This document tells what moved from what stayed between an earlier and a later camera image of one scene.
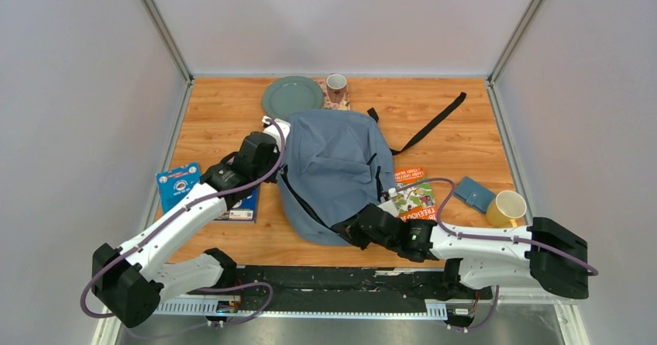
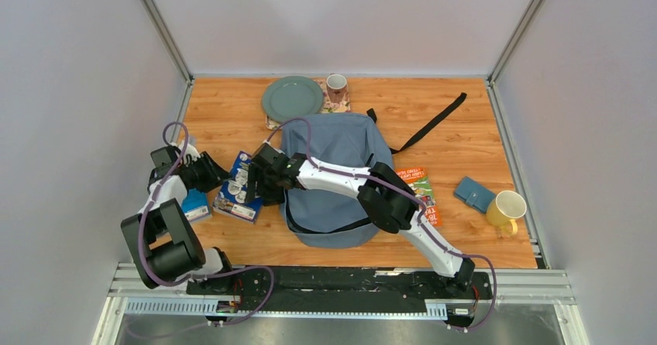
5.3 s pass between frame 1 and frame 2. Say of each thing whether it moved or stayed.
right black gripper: moved
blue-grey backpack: stayed
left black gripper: moved
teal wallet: stayed
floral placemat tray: stayed
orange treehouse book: stayed
